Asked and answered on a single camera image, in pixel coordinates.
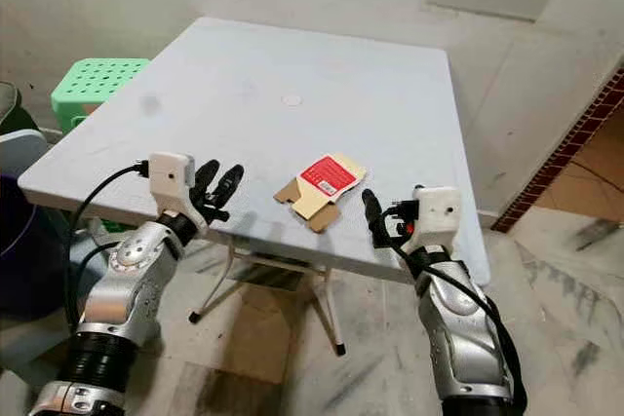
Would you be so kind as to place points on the red and tan cardboard package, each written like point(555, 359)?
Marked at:
point(327, 177)

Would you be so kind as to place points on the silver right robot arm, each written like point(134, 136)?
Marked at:
point(458, 328)

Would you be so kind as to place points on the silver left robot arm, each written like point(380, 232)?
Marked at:
point(136, 280)

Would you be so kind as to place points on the purple rubbish bin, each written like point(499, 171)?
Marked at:
point(24, 250)

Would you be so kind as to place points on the white folding table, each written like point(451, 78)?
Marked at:
point(253, 143)

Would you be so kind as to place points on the green plastic stool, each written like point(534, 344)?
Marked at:
point(97, 80)

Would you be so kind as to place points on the brown brick edging strip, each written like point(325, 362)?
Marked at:
point(565, 138)

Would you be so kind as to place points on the light blue small chair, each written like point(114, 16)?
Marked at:
point(19, 148)

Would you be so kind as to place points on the dark green leather sofa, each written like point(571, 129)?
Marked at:
point(10, 109)

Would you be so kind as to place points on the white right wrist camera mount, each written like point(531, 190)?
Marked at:
point(439, 211)

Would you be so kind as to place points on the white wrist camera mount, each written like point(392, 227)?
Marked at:
point(439, 211)
point(171, 177)

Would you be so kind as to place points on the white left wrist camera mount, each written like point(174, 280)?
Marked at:
point(171, 177)

